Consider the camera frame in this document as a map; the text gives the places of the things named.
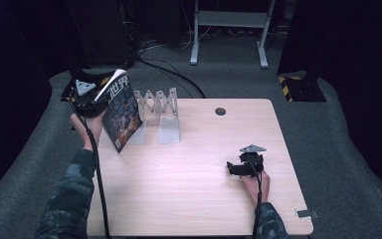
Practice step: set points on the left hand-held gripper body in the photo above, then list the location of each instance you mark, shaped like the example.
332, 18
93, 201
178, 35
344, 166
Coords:
85, 87

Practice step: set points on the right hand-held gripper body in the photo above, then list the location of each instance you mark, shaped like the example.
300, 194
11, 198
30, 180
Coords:
252, 148

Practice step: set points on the dark illustrated magazine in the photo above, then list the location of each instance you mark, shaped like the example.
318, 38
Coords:
122, 113

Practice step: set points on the grey metal expandable book rack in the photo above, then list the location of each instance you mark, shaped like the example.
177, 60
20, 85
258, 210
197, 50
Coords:
165, 113

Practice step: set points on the person's right hand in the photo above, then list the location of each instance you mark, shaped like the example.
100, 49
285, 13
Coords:
262, 189

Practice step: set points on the person's left hand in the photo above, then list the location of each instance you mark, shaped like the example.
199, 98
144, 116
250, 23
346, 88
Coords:
91, 131

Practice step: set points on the black equipment cabinet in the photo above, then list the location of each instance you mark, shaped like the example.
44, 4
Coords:
102, 33

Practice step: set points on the dark curtain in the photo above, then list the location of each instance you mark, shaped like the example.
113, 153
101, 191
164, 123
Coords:
361, 49
10, 66

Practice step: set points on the grey metal table bracket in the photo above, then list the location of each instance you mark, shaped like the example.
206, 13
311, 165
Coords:
306, 213

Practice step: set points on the white metal desk frame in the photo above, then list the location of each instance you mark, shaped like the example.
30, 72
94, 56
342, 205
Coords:
232, 19

